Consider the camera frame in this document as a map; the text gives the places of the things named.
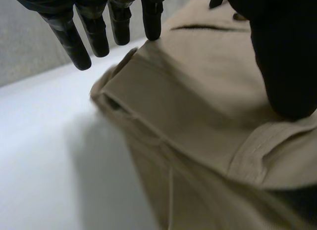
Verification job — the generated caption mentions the beige shorts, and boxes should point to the beige shorts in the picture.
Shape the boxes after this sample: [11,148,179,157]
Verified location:
[89,0,317,230]

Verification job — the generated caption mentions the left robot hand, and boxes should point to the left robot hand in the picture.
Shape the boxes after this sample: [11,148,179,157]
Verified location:
[7,0,317,121]

